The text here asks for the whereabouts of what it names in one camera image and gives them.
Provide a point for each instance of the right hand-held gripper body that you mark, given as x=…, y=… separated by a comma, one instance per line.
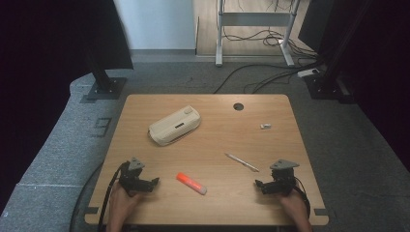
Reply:
x=283, y=180

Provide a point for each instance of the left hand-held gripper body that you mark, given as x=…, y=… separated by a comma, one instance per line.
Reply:
x=131, y=180

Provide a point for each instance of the silver pen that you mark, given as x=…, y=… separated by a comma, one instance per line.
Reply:
x=241, y=162

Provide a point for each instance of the small white eraser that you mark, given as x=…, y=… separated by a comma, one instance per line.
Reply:
x=265, y=126

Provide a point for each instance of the cream pencil case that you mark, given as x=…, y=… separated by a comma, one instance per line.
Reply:
x=174, y=125

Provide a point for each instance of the person's left hand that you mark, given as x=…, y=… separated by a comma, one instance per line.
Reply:
x=121, y=206

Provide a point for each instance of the person's right hand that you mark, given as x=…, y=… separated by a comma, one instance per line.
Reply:
x=296, y=208

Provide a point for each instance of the orange highlighter pen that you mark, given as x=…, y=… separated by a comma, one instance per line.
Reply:
x=190, y=183

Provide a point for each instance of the black metal stand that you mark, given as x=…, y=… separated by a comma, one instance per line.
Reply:
x=325, y=85
x=104, y=87

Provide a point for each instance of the white power strip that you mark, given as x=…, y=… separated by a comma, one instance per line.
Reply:
x=307, y=73

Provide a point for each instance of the black curtain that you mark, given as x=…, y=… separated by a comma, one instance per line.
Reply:
x=48, y=48
x=386, y=64

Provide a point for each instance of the white desk frame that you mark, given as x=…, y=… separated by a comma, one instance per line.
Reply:
x=254, y=18

